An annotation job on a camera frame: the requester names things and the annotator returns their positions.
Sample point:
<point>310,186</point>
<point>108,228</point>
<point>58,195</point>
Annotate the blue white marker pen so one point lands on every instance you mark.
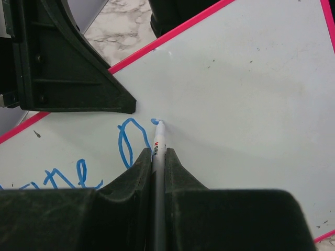
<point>158,227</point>

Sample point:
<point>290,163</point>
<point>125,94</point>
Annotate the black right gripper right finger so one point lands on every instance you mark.
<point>198,218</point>

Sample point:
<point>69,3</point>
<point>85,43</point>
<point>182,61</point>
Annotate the black plastic toolbox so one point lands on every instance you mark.
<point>168,14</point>

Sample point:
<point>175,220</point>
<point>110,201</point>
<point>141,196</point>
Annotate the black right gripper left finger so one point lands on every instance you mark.
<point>111,218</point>

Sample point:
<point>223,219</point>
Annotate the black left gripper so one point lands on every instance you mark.
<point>48,65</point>

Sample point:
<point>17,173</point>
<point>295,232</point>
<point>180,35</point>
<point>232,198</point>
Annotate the pink-framed whiteboard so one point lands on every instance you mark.
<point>246,92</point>

